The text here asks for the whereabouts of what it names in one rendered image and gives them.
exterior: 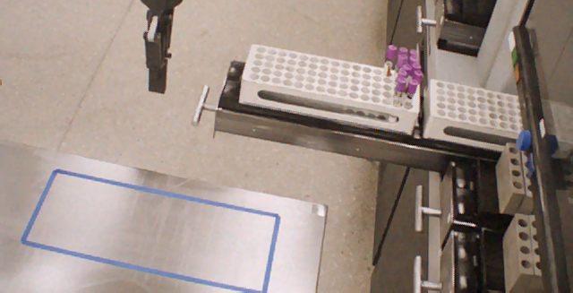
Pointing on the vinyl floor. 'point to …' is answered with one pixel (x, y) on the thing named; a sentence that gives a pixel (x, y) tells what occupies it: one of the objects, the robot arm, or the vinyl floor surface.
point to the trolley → (146, 230)
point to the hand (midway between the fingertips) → (158, 75)
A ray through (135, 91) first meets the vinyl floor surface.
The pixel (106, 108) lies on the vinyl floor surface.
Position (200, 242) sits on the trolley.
